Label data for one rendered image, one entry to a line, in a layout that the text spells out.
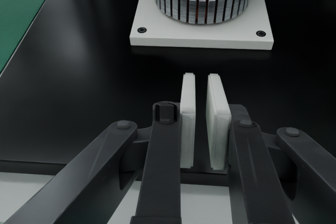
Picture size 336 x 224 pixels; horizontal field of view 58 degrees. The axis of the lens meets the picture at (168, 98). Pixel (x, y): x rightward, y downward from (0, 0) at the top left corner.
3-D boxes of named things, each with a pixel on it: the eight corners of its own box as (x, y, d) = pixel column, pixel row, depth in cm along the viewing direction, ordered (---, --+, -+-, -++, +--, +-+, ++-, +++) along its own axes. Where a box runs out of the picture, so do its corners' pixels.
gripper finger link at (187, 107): (192, 169, 15) (177, 168, 15) (193, 113, 21) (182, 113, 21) (195, 112, 14) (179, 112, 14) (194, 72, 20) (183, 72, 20)
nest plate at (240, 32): (271, 50, 32) (274, 41, 31) (130, 45, 33) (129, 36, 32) (256, -23, 41) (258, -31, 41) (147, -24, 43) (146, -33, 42)
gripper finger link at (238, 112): (234, 147, 12) (310, 151, 12) (222, 103, 17) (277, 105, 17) (231, 178, 13) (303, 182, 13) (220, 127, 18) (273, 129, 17)
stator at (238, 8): (253, 29, 32) (260, -3, 29) (149, 26, 33) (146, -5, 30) (244, -24, 39) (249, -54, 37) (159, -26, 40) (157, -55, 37)
